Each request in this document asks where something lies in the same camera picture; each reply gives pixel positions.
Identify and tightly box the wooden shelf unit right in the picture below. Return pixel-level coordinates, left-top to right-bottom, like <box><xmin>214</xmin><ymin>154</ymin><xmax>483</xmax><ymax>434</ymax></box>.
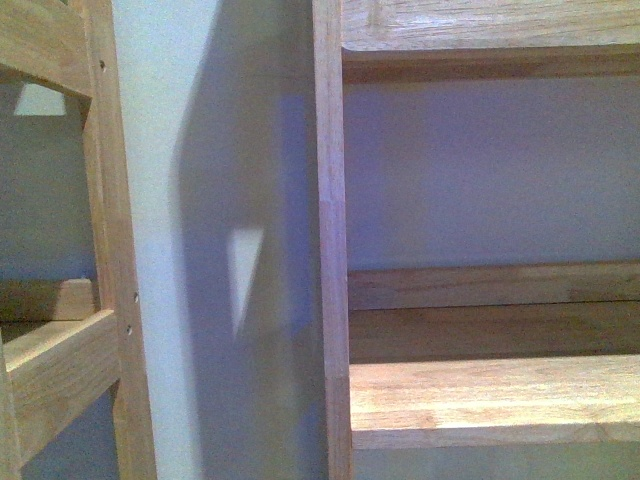
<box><xmin>312</xmin><ymin>1</ymin><xmax>639</xmax><ymax>479</ymax></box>

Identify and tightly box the wooden shelf unit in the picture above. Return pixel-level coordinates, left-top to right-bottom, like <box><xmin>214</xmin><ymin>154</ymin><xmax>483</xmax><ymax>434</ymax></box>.
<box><xmin>1</xmin><ymin>1</ymin><xmax>157</xmax><ymax>479</ymax></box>
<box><xmin>312</xmin><ymin>1</ymin><xmax>639</xmax><ymax>479</ymax></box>

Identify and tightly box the wooden shelf unit left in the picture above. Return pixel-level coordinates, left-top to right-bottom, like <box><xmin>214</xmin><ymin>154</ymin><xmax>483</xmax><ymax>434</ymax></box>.
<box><xmin>1</xmin><ymin>1</ymin><xmax>157</xmax><ymax>479</ymax></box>

